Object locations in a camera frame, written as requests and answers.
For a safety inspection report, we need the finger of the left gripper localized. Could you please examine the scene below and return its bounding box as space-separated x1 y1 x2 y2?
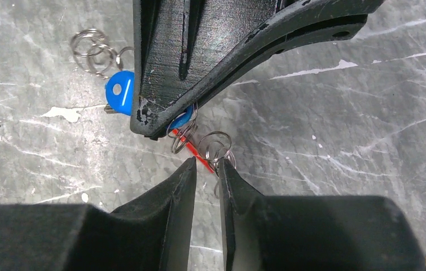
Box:
130 1 279 138
153 1 381 139

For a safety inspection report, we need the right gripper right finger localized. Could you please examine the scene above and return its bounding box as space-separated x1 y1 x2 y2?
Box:
218 159 426 270

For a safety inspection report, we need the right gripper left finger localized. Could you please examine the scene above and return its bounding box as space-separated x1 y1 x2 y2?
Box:
0 158 197 270

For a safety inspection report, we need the blue tagged key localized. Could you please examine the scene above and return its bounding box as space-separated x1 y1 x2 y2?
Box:
105 71 195 132

